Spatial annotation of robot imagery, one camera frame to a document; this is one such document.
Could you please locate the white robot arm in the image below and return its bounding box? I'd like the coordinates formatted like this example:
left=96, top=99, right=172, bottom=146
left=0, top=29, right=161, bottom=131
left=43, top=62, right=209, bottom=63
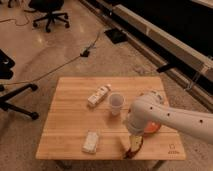
left=125, top=92, right=213, bottom=153

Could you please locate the orange plate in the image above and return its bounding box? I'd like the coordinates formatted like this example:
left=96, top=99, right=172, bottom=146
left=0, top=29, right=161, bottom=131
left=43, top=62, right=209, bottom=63
left=144, top=122, right=161, bottom=134

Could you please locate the wooden table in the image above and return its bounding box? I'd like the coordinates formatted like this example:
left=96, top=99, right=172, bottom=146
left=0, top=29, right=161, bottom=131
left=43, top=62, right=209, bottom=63
left=35, top=76, right=187, bottom=162

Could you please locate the white carton bottle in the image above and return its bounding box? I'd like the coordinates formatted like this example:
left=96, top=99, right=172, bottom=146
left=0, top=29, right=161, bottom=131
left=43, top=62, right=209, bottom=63
left=87, top=84, right=111, bottom=107

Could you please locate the black floor box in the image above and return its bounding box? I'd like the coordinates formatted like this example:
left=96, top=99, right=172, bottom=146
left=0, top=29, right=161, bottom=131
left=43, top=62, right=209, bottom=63
left=105, top=28, right=127, bottom=44

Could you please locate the black chair base left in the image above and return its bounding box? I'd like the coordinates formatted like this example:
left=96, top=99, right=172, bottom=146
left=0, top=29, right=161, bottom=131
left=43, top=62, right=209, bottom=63
left=0, top=49, right=40, bottom=121

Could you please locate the black office chair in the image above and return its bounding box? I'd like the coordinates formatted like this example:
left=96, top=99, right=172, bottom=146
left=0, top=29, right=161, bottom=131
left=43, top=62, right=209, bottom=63
left=29, top=0, right=70, bottom=33

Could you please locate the black floor cable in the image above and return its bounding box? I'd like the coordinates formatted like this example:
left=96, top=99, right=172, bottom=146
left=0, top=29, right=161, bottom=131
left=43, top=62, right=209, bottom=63
left=0, top=26, right=108, bottom=87

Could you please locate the long grey rail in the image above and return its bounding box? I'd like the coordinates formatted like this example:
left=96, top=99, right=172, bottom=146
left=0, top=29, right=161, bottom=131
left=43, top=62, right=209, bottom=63
left=83, top=0, right=213, bottom=84

